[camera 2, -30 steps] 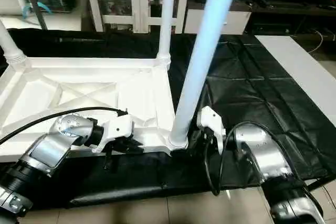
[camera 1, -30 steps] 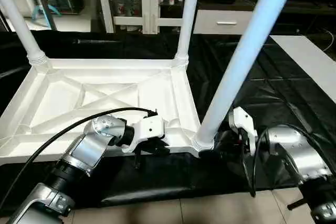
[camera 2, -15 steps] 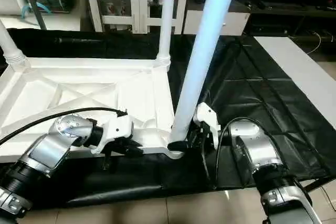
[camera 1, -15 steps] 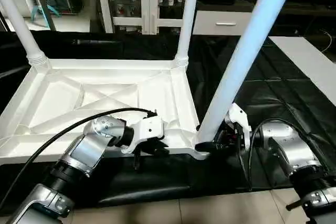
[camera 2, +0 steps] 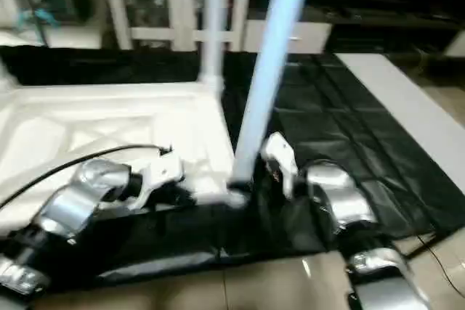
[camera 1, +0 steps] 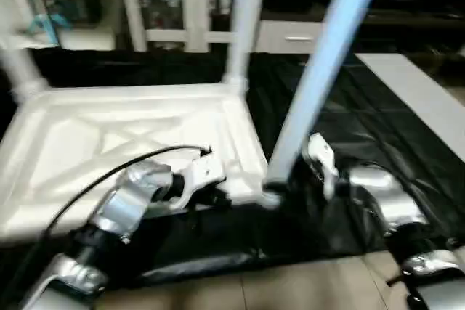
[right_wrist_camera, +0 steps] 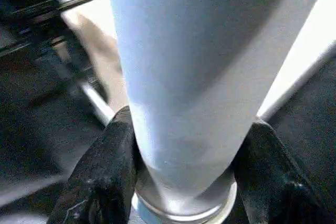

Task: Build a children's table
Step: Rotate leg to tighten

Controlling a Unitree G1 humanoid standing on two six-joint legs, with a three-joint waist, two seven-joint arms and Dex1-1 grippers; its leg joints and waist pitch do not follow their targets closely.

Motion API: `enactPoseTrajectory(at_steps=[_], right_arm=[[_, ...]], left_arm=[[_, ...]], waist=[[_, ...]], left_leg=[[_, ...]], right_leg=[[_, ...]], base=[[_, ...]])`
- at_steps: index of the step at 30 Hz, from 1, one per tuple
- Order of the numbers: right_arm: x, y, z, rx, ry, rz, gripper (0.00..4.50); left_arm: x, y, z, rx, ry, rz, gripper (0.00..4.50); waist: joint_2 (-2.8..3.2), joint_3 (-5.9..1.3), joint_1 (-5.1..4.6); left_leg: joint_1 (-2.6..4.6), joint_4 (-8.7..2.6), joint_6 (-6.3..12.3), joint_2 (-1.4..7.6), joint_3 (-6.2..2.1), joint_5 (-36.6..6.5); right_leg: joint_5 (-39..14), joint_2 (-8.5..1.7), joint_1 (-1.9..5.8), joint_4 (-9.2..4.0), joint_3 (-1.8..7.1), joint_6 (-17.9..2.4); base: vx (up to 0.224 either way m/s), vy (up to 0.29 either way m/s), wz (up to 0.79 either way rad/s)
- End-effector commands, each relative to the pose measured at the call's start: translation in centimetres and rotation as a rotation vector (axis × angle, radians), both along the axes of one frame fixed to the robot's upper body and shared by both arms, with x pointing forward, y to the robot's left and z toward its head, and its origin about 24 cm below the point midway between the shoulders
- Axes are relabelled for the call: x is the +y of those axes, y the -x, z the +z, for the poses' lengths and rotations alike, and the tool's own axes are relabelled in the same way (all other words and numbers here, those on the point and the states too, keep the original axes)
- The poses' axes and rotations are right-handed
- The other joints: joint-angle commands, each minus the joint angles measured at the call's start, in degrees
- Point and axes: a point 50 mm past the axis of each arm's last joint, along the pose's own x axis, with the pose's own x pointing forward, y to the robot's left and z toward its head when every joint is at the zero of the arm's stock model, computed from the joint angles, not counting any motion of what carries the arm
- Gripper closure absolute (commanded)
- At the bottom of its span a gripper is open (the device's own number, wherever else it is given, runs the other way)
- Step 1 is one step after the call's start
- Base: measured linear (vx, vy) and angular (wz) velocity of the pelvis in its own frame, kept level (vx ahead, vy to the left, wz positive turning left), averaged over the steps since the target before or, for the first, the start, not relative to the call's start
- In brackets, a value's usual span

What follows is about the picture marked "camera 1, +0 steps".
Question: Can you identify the white plastic table leg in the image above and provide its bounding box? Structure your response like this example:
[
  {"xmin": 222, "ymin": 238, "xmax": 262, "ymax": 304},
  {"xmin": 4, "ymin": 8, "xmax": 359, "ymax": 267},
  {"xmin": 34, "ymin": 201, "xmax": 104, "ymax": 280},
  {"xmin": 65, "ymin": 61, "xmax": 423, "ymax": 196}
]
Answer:
[
  {"xmin": 260, "ymin": 0, "xmax": 389, "ymax": 209},
  {"xmin": 224, "ymin": 0, "xmax": 270, "ymax": 97},
  {"xmin": 0, "ymin": 0, "xmax": 48, "ymax": 102}
]

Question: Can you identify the white plastic table top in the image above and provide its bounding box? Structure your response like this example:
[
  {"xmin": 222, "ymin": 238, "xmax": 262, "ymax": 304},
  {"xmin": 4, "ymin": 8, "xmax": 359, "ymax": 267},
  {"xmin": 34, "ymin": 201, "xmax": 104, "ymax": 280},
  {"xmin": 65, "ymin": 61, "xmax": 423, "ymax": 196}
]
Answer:
[{"xmin": 0, "ymin": 81, "xmax": 286, "ymax": 244}]

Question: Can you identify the black work mat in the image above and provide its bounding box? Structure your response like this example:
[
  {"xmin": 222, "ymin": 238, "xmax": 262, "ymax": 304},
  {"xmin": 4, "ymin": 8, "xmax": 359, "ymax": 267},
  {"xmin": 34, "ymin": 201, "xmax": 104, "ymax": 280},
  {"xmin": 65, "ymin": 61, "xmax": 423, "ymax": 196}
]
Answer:
[{"xmin": 0, "ymin": 47, "xmax": 465, "ymax": 289}]

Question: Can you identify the black tripod leg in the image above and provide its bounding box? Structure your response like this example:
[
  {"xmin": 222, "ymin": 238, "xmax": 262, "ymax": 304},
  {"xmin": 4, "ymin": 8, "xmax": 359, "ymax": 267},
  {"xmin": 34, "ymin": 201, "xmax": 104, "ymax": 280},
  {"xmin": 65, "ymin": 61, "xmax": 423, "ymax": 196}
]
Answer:
[{"xmin": 385, "ymin": 270, "xmax": 419, "ymax": 303}]

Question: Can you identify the white drawer unit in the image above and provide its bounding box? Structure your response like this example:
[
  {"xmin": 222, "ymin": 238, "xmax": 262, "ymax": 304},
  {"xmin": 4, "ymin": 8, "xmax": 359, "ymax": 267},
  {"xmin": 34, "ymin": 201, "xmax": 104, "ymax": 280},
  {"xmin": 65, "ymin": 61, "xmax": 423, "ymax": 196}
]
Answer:
[{"xmin": 254, "ymin": 20, "xmax": 328, "ymax": 54}]

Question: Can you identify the white glass door cabinet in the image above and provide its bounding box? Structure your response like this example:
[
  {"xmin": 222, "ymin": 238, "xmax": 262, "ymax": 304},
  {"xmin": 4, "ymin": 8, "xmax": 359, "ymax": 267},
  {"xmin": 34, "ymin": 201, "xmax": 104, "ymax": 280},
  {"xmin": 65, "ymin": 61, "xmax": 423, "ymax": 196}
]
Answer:
[{"xmin": 116, "ymin": 0, "xmax": 270, "ymax": 53}]

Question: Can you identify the teal stand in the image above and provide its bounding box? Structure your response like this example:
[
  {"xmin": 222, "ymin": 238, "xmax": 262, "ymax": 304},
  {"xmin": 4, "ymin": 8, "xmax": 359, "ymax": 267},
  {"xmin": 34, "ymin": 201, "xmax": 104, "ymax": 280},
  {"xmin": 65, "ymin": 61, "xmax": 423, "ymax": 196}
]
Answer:
[{"xmin": 29, "ymin": 12, "xmax": 60, "ymax": 44}]

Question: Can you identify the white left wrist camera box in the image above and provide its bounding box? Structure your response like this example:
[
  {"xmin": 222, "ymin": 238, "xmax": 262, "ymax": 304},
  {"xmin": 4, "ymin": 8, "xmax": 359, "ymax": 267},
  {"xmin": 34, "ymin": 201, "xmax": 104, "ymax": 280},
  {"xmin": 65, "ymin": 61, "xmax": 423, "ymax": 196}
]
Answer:
[{"xmin": 174, "ymin": 152, "xmax": 227, "ymax": 205}]

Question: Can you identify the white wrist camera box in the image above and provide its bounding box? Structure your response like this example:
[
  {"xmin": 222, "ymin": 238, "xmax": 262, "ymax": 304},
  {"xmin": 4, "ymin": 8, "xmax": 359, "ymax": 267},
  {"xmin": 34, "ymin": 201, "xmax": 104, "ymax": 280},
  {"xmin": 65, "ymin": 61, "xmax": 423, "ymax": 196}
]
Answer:
[
  {"xmin": 174, "ymin": 152, "xmax": 227, "ymax": 205},
  {"xmin": 302, "ymin": 134, "xmax": 339, "ymax": 198}
]

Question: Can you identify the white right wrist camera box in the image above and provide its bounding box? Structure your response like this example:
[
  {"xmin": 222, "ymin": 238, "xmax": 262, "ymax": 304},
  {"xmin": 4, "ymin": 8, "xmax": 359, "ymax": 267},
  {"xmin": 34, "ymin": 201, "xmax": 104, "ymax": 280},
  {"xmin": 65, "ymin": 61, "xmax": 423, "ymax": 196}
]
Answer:
[{"xmin": 302, "ymin": 134, "xmax": 339, "ymax": 198}]

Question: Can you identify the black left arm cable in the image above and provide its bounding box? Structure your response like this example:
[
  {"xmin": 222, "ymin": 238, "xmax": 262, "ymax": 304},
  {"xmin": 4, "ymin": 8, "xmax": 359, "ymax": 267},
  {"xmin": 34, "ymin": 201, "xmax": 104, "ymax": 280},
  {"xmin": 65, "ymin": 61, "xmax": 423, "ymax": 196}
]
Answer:
[{"xmin": 0, "ymin": 145, "xmax": 213, "ymax": 289}]

